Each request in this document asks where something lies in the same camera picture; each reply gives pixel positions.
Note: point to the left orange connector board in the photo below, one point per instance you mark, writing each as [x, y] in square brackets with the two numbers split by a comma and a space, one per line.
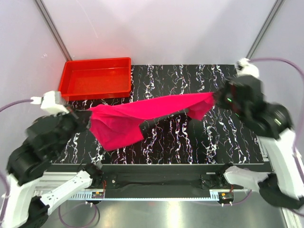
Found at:
[97, 195]

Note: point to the black marbled table mat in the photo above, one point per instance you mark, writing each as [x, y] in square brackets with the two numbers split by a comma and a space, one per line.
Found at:
[175, 139]

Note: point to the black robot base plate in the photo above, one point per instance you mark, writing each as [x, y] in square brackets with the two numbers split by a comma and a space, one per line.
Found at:
[162, 168]

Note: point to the right orange connector board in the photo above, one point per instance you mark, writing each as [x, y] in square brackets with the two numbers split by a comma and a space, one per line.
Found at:
[227, 196]

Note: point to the red plastic bin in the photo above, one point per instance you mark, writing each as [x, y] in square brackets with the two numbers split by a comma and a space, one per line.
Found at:
[96, 79]

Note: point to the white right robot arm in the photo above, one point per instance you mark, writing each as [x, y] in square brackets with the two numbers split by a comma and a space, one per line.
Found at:
[273, 126]

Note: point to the white slotted cable duct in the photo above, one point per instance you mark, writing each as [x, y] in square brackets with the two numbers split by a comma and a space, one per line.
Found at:
[147, 196]

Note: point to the pink t shirt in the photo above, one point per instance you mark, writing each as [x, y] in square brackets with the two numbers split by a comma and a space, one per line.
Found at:
[117, 126]

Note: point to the aluminium frame rail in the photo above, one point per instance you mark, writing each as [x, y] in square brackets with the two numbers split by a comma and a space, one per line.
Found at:
[246, 180]

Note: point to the orange connector board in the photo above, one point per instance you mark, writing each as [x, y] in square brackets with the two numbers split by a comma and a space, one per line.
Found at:
[227, 196]
[97, 195]

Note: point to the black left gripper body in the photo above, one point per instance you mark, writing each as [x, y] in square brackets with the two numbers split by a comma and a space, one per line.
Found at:
[71, 122]

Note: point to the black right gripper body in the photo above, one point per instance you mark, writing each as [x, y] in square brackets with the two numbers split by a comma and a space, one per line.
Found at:
[224, 99]

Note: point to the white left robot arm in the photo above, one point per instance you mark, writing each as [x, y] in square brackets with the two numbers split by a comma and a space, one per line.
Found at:
[46, 138]

